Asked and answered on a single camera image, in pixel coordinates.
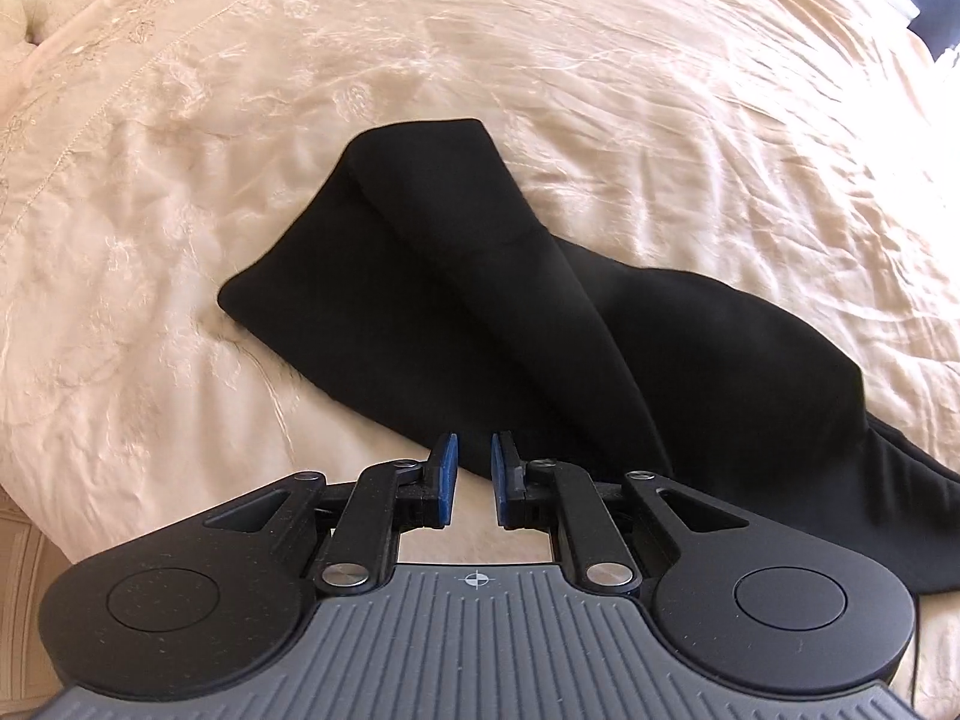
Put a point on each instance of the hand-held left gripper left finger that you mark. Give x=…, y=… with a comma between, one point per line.
x=449, y=476

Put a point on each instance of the black pants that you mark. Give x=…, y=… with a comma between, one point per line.
x=487, y=300

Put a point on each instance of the beige embroidered bedspread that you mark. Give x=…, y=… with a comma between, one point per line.
x=225, y=127

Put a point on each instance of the dark furniture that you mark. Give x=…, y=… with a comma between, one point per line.
x=931, y=7

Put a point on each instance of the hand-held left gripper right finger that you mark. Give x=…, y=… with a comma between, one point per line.
x=497, y=476

